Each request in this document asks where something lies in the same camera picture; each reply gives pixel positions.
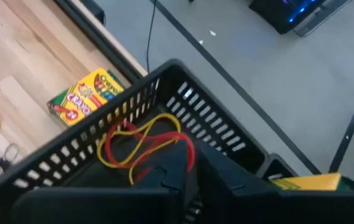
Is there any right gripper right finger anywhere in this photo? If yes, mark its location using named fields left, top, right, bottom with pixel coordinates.
left=197, top=142, right=354, bottom=224

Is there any black computer with blue lights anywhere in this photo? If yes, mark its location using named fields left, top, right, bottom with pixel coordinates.
left=249, top=0, right=353, bottom=37

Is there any Crayola crayon box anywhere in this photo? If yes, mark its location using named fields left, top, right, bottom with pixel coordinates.
left=269, top=172, right=354, bottom=192
left=46, top=67, right=125, bottom=128

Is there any long black floor cable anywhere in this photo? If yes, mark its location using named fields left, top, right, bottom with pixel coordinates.
left=146, top=0, right=158, bottom=75

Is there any red rubber band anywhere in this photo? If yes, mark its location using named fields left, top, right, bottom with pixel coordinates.
left=104, top=119, right=196, bottom=184

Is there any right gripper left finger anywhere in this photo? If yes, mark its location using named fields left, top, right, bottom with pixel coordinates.
left=11, top=140, right=196, bottom=224

